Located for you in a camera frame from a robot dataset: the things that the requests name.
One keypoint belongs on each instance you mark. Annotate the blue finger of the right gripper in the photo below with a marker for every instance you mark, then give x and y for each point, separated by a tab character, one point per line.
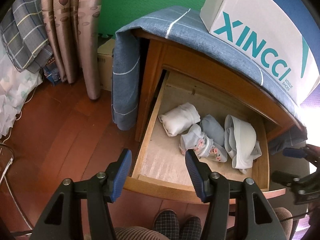
307	152
285	179

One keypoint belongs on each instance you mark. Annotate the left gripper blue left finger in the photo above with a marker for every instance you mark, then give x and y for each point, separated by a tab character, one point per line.
116	174

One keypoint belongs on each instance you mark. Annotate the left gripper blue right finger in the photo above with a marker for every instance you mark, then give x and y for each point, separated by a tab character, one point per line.
199	173

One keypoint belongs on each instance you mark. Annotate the wooden drawer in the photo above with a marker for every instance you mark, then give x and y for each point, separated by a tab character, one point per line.
160	169

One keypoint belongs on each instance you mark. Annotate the pale blue white underwear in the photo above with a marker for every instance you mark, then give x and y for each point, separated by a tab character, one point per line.
241	143

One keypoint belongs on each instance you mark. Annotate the floral pale blue underwear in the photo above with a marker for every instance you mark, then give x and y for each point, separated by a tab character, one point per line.
203	146

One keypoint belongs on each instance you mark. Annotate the grey blue folded underwear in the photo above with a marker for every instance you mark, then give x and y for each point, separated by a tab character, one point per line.
211	127

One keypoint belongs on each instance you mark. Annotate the right plaid slipper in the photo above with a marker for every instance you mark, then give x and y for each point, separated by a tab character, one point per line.
191	229

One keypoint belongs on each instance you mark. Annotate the plaid slipper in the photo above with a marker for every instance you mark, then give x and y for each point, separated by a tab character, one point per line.
191	229
166	223

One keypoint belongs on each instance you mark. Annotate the white rolled socks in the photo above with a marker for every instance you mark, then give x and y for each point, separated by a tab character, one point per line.
179	119

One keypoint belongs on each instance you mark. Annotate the left plaid slipper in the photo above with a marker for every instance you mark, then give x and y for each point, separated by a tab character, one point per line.
166	223

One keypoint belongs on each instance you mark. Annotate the cardboard box behind nightstand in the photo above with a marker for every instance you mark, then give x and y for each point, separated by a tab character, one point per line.
105	63

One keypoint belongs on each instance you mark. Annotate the wooden nightstand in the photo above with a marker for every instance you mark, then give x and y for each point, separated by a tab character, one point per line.
168	55

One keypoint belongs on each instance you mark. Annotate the white floral bedsheet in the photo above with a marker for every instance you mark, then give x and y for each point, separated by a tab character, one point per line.
15	87

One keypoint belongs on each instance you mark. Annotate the blue checked cloth cover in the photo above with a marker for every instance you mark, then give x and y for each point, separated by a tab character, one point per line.
174	39

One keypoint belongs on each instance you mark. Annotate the white XINCCI shoe box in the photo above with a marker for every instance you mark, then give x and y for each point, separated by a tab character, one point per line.
280	36

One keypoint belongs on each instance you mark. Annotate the beige patterned curtain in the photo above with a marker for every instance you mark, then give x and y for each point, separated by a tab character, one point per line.
72	29

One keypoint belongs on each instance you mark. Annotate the grey plaid bedding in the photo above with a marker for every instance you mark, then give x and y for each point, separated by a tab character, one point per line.
24	36

